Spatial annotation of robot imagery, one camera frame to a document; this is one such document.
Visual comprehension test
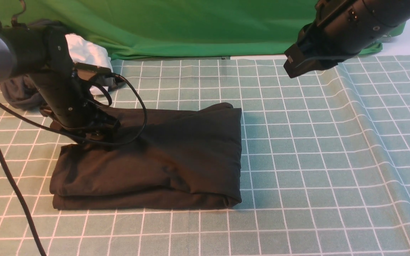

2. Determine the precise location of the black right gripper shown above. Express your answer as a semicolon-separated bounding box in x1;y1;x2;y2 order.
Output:
284;23;358;79

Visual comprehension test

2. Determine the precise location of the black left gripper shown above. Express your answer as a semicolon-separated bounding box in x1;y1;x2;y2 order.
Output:
41;107;121;144

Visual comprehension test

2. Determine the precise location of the dark gray long-sleeved shirt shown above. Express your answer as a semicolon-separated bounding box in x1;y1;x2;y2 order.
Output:
50;102;242;210

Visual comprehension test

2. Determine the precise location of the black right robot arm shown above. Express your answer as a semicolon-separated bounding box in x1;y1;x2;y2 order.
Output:
283;0;410;78

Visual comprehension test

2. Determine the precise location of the white crumpled shirt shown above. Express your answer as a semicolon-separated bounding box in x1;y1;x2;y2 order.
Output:
65;34;113;96

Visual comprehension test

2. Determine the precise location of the dark gray crumpled garment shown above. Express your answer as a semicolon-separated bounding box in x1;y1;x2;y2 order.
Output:
0;75;46;111

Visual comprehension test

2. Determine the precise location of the green backdrop cloth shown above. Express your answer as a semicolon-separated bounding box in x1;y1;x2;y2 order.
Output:
0;0;406;60

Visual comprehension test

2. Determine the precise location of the green checkered tablecloth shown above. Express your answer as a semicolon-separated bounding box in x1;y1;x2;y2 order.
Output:
0;55;410;256

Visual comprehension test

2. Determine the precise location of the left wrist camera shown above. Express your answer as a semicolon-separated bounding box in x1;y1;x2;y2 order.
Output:
74;63;117;92

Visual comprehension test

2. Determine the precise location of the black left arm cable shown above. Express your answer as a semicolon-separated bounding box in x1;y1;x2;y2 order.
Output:
0;73;148;256

